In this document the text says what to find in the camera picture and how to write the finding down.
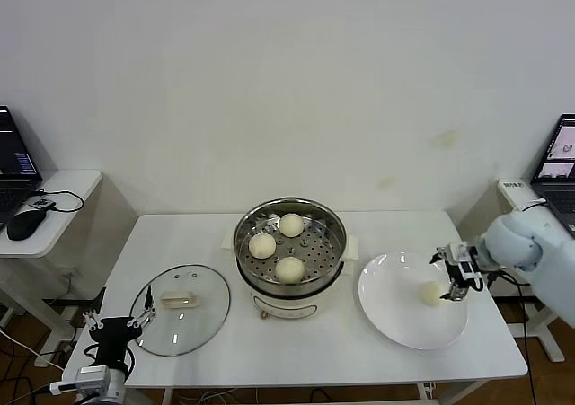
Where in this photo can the white round plate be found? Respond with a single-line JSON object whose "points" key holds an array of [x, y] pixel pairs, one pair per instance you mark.
{"points": [[404, 315]]}

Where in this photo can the steel perforated steamer basket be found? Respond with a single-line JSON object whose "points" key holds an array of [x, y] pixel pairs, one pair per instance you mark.
{"points": [[319, 248]]}

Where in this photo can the black open laptop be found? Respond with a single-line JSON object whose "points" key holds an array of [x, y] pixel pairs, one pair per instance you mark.
{"points": [[13, 162], [557, 189]]}

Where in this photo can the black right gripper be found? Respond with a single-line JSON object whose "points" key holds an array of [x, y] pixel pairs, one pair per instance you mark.
{"points": [[458, 279]]}

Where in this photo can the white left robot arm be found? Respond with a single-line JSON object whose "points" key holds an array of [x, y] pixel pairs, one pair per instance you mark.
{"points": [[112, 389]]}

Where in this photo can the white side table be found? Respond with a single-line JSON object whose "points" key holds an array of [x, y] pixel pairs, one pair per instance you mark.
{"points": [[67, 185], [550, 346]]}

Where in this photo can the black computer mouse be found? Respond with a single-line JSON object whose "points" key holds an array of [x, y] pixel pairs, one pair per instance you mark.
{"points": [[24, 225]]}

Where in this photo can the white steamed baozi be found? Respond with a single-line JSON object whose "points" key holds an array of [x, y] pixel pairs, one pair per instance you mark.
{"points": [[429, 293], [262, 245], [291, 224], [289, 270]]}

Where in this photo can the white electric cooker base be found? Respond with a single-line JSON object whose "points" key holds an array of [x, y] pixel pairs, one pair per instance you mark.
{"points": [[292, 304]]}

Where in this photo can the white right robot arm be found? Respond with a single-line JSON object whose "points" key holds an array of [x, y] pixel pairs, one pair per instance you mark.
{"points": [[516, 239]]}

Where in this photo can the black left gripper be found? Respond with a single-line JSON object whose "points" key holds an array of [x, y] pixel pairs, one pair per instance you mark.
{"points": [[112, 333]]}

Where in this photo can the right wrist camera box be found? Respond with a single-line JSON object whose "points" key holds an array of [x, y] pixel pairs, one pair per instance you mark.
{"points": [[458, 250]]}

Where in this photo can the white table leg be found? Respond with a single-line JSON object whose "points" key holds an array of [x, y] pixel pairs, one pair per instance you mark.
{"points": [[424, 393], [167, 397]]}

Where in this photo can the glass pot lid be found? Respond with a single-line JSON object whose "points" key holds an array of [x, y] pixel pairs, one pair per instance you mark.
{"points": [[197, 324]]}

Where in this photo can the grey floor power strip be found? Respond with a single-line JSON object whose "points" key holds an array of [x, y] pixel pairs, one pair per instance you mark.
{"points": [[67, 347]]}

